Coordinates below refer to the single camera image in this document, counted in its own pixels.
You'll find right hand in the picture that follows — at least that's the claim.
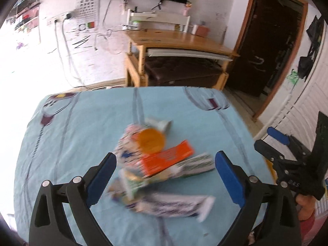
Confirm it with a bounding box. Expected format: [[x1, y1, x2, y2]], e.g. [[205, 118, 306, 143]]
[[296, 194, 316, 221]]

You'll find white printed snack wrapper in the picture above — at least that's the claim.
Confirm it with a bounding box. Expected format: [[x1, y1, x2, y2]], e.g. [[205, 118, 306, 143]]
[[114, 124, 143, 171]]

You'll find orange cardboard box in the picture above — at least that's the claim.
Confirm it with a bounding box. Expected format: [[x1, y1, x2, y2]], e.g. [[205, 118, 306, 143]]
[[140, 140, 194, 177]]

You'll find light blue patterned tablecloth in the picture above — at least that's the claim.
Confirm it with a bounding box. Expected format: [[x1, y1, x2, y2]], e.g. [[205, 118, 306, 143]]
[[14, 87, 273, 245]]

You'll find orange plastic cup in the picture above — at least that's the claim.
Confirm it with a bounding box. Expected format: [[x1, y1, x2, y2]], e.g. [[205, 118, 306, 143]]
[[134, 128, 166, 154]]

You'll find dark brown ottoman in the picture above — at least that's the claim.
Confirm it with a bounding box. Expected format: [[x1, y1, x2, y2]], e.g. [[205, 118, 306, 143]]
[[145, 57, 223, 88]]

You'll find pink box on desk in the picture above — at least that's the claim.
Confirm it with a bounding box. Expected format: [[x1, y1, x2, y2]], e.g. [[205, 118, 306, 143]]
[[195, 25, 210, 38]]

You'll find wooden desk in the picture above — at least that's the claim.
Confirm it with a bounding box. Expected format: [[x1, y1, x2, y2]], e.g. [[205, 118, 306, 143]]
[[124, 29, 238, 90]]

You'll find eye chart poster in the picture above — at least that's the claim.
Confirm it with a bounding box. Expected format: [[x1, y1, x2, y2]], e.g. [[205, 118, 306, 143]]
[[75, 0, 99, 32]]

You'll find white chair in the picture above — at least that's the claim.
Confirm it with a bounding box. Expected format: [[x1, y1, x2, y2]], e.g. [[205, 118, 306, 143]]
[[123, 9, 191, 33]]

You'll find brown wooden door frame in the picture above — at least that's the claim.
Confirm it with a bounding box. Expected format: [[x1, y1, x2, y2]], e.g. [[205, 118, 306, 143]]
[[223, 0, 309, 121]]

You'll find black power cable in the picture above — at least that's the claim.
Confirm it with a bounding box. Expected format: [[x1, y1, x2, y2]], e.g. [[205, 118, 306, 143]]
[[53, 12, 77, 83]]

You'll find wall display shelf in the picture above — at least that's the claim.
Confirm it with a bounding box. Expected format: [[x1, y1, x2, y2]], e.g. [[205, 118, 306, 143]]
[[5, 0, 41, 32]]

